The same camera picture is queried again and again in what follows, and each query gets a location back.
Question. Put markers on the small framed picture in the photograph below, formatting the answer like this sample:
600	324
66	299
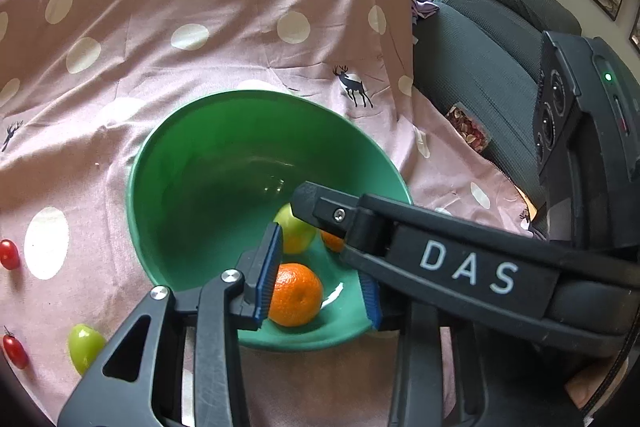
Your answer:
636	27

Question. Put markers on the clear snack packet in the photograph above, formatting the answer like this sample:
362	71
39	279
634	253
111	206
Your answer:
467	127

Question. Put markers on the red cherry tomato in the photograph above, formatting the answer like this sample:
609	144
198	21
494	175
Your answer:
15	349
9	254

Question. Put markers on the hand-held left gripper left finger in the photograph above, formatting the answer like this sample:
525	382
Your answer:
267	272

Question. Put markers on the grey sofa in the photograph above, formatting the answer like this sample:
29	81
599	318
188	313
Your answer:
480	57

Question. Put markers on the pink polka-dot blanket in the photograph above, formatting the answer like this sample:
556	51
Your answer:
200	32

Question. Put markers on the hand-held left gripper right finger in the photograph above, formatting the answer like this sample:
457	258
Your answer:
372	304

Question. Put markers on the orange mandarin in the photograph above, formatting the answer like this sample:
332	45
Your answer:
297	294
331	241

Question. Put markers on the small green plum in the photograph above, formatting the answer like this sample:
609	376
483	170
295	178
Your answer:
82	347

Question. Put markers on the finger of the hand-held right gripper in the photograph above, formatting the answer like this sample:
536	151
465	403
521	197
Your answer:
425	247

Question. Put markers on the green bowl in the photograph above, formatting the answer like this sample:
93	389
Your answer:
225	187

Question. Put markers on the large yellow-green plum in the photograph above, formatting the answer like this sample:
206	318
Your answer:
297	232

